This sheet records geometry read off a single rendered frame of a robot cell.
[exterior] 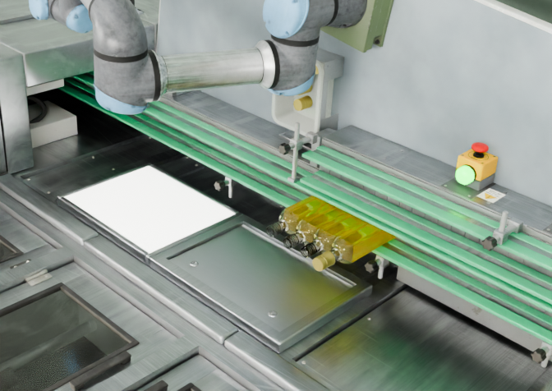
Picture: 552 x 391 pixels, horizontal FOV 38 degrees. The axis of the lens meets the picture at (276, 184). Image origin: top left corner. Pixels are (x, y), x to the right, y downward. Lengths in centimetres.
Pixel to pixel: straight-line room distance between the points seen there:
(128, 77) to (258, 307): 62
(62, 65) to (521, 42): 139
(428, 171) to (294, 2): 53
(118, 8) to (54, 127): 109
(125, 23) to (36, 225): 79
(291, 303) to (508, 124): 66
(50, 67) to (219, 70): 84
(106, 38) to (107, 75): 8
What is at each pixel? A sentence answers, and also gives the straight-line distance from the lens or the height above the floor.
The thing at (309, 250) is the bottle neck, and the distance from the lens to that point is 191.
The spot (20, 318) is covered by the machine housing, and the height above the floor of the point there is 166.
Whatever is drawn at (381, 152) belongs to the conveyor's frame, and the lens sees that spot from 207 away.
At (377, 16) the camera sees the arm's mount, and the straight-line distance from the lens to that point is 202.
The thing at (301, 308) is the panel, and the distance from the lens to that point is 194.
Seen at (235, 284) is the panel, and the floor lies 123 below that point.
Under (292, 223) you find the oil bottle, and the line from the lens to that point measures 200.
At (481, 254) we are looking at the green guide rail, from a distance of 189.
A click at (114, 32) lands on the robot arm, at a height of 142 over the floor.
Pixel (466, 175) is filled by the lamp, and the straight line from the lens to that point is 192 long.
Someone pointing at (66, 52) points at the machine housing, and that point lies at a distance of 259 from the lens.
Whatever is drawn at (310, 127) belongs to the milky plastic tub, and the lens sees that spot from 224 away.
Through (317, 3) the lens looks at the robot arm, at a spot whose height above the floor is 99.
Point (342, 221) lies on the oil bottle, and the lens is 200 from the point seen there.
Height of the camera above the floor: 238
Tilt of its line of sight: 41 degrees down
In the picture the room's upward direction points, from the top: 114 degrees counter-clockwise
